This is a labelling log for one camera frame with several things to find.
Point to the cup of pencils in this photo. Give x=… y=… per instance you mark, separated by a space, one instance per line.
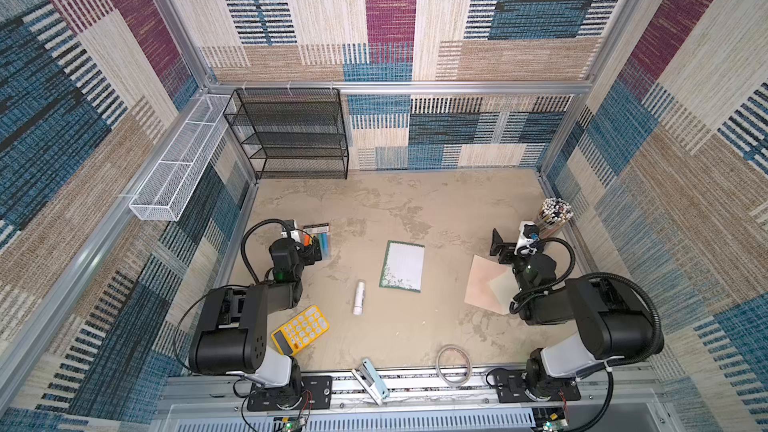
x=554 y=213

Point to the pack of coloured markers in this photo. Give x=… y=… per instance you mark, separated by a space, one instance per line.
x=316 y=236

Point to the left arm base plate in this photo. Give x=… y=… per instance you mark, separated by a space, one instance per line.
x=313 y=392

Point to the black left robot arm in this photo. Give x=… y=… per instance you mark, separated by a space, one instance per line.
x=231 y=336

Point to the light blue stapler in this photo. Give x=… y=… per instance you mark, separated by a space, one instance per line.
x=371 y=381

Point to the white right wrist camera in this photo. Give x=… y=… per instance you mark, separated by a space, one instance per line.
x=528 y=238

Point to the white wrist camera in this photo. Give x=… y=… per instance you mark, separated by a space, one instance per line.
x=528 y=238
x=293 y=232

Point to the white letter with green border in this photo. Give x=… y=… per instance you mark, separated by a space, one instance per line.
x=403 y=266

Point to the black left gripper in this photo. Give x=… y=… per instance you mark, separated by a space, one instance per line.
x=310 y=247

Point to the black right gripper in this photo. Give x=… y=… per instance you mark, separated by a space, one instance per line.
x=504 y=246

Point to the pink envelope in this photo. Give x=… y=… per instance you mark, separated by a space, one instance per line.
x=491 y=286

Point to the yellow calculator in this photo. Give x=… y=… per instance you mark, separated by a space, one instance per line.
x=300 y=332

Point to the white wire mesh basket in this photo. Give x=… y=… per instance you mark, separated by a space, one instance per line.
x=165 y=193

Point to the black wire shelf rack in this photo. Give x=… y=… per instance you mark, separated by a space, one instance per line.
x=291 y=133

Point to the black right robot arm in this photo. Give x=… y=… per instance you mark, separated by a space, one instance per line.
x=617 y=321

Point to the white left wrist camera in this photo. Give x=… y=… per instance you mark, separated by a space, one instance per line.
x=293 y=232

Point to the white glue stick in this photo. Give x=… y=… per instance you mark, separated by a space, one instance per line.
x=359 y=298

